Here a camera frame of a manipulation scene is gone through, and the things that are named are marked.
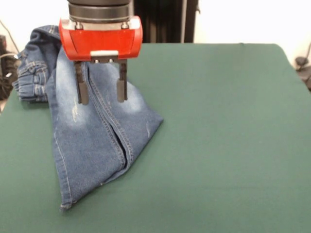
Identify grey wheeled stand base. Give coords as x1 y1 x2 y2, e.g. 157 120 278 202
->
0 35 22 100
294 41 311 92

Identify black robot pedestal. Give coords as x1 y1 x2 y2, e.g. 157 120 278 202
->
131 0 201 44

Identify blue denim jeans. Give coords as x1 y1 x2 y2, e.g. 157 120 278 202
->
12 24 164 212

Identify dark green table cloth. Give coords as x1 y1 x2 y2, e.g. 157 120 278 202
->
0 43 311 233

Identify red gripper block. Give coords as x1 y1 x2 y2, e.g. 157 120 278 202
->
59 16 143 105

